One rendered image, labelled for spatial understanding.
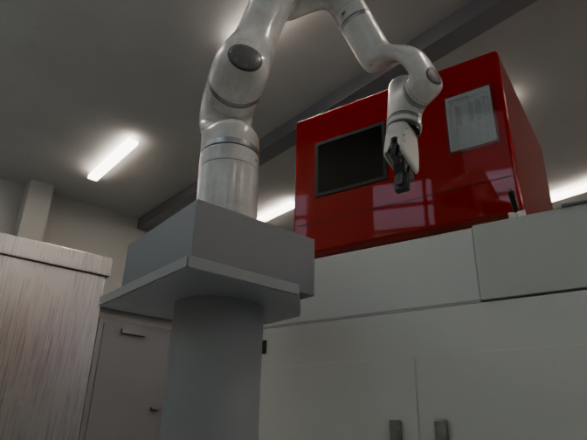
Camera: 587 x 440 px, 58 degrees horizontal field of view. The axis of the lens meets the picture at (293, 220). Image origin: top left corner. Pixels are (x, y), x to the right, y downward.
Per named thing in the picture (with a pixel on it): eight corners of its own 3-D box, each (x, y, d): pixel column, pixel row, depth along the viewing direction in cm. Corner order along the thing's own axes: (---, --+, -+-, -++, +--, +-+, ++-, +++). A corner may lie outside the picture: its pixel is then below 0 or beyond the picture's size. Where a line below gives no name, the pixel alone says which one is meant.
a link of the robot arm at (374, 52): (394, -11, 130) (455, 86, 123) (359, 34, 143) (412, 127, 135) (368, -13, 125) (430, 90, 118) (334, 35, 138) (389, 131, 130)
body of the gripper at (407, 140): (397, 147, 131) (397, 182, 125) (380, 120, 124) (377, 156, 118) (426, 138, 127) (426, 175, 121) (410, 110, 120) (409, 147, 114)
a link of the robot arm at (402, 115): (396, 140, 132) (395, 148, 130) (380, 117, 126) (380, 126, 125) (427, 130, 128) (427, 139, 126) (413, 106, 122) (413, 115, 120)
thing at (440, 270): (265, 336, 130) (267, 282, 135) (494, 311, 101) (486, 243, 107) (241, 330, 123) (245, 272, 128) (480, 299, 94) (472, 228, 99)
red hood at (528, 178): (379, 302, 252) (375, 190, 276) (566, 277, 210) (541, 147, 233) (291, 257, 195) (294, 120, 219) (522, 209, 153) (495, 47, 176)
